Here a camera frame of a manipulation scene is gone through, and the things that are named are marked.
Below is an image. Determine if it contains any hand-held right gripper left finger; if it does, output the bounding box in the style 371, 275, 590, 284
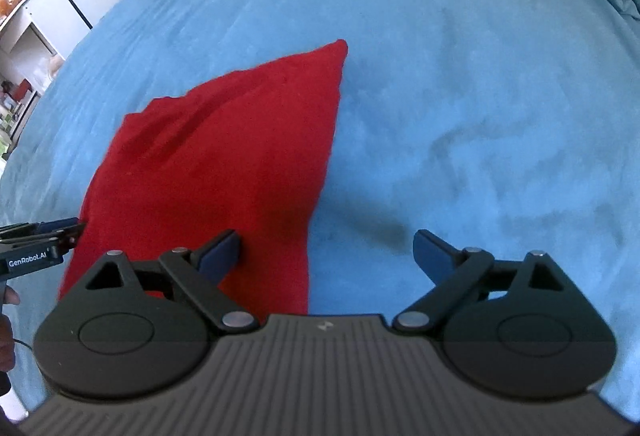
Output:
82, 229, 261, 335

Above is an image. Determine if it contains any red sweater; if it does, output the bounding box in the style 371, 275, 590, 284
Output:
58, 39, 349, 317

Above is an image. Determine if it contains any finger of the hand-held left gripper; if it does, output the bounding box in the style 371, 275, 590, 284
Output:
0, 217, 82, 238
0, 223, 87, 248

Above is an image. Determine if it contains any bed with blue sheet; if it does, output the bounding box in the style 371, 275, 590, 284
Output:
0, 0, 640, 422

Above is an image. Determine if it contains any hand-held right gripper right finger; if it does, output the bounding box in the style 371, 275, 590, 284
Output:
392, 229, 581, 335

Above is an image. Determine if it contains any white shelf unit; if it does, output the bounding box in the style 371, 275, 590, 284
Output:
0, 0, 68, 162

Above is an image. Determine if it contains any person's left hand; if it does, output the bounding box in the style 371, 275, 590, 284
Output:
0, 288, 22, 373

